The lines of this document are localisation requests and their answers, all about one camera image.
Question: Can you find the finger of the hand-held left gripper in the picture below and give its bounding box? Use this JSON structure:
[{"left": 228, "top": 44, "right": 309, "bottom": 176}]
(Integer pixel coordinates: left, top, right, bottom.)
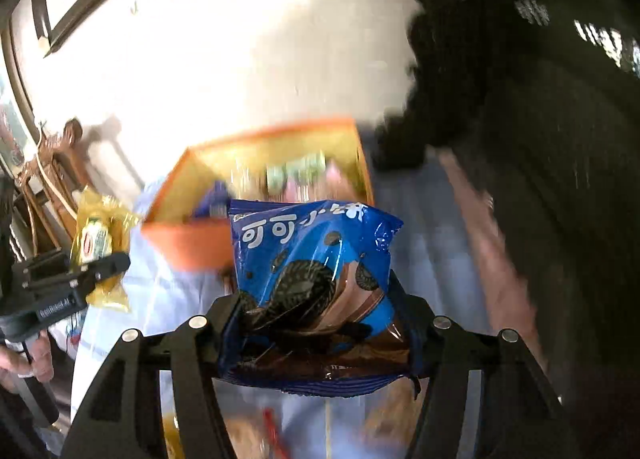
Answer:
[{"left": 81, "top": 251, "right": 132, "bottom": 293}]

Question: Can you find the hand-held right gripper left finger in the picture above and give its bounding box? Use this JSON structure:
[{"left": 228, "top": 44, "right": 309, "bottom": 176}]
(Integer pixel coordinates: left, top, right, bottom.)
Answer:
[{"left": 60, "top": 295, "right": 247, "bottom": 459}]

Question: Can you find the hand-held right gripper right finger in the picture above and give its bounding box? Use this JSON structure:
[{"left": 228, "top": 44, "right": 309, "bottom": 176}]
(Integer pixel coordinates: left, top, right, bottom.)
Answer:
[{"left": 389, "top": 272, "right": 584, "bottom": 459}]

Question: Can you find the yellow clear snack bag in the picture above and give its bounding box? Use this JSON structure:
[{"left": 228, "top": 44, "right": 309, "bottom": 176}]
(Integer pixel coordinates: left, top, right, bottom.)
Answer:
[{"left": 69, "top": 188, "right": 144, "bottom": 313}]

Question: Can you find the orange cardboard box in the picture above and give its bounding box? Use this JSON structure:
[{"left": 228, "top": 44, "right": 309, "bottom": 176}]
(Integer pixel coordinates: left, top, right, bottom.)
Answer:
[{"left": 141, "top": 116, "right": 376, "bottom": 273}]

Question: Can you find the blue cookie packet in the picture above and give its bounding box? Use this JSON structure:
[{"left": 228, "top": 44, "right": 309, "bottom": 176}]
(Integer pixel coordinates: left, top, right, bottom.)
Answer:
[{"left": 218, "top": 198, "right": 417, "bottom": 398}]

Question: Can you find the green snack packet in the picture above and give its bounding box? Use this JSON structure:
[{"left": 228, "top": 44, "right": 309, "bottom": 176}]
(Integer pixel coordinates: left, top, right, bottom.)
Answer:
[{"left": 292, "top": 153, "right": 329, "bottom": 188}]

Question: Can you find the person's left hand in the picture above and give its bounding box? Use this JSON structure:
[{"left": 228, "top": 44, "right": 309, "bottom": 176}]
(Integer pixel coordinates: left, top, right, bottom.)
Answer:
[{"left": 0, "top": 330, "right": 54, "bottom": 382}]

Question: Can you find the light blue tablecloth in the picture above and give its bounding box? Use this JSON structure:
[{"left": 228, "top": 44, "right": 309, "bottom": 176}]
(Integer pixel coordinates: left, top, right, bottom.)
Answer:
[{"left": 70, "top": 139, "right": 501, "bottom": 459}]

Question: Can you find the carved wooden chair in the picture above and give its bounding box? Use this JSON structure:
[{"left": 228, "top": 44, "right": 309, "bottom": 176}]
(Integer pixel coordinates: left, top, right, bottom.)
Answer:
[{"left": 19, "top": 118, "right": 102, "bottom": 261}]

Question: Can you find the pile of snack packets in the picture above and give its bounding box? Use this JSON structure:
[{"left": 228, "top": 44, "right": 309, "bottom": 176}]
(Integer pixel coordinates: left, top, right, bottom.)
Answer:
[{"left": 160, "top": 383, "right": 426, "bottom": 459}]

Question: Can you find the black carved cabinet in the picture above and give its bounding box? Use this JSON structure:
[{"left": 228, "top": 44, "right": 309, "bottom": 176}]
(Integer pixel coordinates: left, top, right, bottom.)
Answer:
[{"left": 372, "top": 0, "right": 640, "bottom": 459}]

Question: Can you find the white cable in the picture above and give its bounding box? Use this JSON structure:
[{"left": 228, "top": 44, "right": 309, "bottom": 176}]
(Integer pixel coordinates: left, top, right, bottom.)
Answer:
[{"left": 34, "top": 139, "right": 77, "bottom": 220}]

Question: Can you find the large framed wall picture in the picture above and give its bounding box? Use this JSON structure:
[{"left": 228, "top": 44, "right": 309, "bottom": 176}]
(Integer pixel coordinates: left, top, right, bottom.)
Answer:
[{"left": 0, "top": 28, "right": 44, "bottom": 176}]

